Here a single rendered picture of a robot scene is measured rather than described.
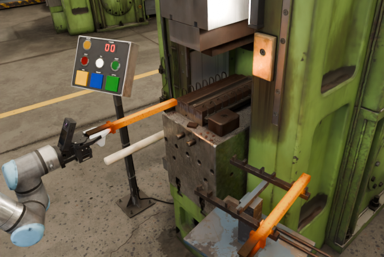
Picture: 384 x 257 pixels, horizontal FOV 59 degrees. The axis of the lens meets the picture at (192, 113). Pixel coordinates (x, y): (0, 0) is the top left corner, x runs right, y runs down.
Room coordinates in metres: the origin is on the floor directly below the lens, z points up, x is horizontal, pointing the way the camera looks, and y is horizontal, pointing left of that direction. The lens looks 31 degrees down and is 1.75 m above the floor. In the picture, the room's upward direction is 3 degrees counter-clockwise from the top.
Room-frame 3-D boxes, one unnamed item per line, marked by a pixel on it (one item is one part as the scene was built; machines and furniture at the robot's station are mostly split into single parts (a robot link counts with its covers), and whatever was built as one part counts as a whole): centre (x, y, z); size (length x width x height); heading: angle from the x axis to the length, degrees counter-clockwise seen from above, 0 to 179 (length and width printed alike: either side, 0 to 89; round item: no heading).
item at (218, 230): (0.85, -0.19, 0.67); 0.40 x 0.30 x 0.02; 48
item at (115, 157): (1.58, 0.30, 0.62); 0.44 x 0.05 x 0.05; 129
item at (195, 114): (1.50, -0.15, 0.96); 0.42 x 0.20 x 0.09; 129
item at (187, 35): (1.50, -0.15, 1.32); 0.42 x 0.20 x 0.10; 129
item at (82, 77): (1.68, 0.58, 1.01); 0.07 x 0.05 x 0.07; 64
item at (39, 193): (0.88, 0.57, 0.92); 0.12 x 0.09 x 0.12; 16
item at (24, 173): (0.89, 0.57, 1.03); 0.12 x 0.09 x 0.10; 129
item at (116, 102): (1.75, 0.43, 0.54); 0.04 x 0.04 x 1.08; 39
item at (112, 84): (1.59, 0.40, 1.01); 0.07 x 0.05 x 0.07; 64
